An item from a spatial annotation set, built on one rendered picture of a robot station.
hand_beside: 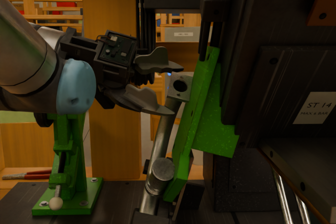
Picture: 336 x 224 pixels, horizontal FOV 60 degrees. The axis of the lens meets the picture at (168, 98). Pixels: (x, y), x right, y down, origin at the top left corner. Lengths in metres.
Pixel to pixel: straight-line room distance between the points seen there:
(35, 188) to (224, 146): 0.56
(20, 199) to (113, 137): 0.27
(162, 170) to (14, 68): 0.25
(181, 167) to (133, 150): 0.42
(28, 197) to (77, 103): 0.48
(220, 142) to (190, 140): 0.05
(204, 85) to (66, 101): 0.19
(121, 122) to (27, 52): 0.53
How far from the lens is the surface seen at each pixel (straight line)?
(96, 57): 0.46
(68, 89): 0.38
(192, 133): 0.44
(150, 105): 0.49
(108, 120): 0.84
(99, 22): 0.81
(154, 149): 0.59
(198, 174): 0.92
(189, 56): 0.89
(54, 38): 0.51
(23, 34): 0.34
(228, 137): 0.47
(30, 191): 0.86
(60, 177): 0.69
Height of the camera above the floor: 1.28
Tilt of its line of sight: 11 degrees down
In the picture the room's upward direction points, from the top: straight up
